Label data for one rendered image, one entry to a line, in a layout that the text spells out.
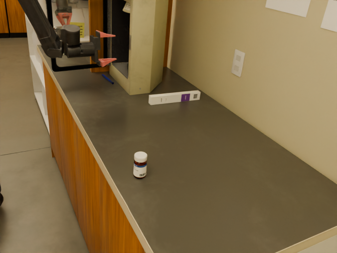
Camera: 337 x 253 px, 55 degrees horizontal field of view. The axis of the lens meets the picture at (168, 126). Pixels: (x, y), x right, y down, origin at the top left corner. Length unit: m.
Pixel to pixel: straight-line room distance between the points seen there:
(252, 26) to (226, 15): 0.19
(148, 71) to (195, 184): 0.76
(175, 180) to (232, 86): 0.71
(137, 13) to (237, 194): 0.91
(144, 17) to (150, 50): 0.16
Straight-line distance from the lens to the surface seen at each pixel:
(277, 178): 1.17
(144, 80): 1.63
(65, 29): 1.33
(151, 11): 1.55
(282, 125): 1.40
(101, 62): 1.40
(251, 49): 1.50
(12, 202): 2.49
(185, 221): 0.92
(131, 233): 1.07
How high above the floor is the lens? 1.58
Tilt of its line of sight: 28 degrees down
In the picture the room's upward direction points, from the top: 6 degrees clockwise
